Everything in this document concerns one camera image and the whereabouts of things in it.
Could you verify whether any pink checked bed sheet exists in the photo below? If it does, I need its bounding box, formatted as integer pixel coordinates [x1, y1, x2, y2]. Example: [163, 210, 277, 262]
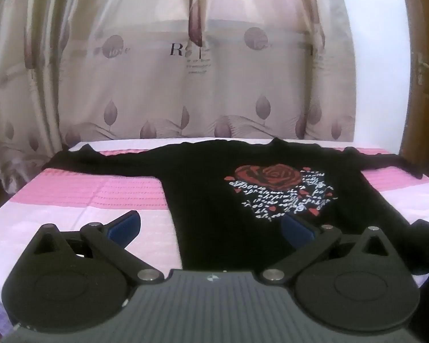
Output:
[0, 137, 429, 329]

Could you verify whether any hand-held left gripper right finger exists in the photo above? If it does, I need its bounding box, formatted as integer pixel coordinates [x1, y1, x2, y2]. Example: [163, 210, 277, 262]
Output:
[259, 214, 392, 284]

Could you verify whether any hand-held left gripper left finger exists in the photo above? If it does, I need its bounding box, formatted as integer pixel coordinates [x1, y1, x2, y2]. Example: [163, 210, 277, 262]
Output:
[31, 211, 164, 285]

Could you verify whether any brown wooden door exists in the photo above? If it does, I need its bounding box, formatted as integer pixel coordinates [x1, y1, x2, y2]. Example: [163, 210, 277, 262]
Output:
[400, 0, 429, 188]

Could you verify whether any black rose print t-shirt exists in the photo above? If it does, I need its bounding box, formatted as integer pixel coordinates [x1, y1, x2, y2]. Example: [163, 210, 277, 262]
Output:
[43, 137, 424, 271]

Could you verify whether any beige leaf print curtain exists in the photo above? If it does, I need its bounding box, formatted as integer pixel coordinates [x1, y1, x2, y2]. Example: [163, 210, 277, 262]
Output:
[0, 0, 357, 190]

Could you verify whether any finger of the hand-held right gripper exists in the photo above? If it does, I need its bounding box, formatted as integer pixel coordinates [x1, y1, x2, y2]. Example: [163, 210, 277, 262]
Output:
[410, 216, 429, 276]

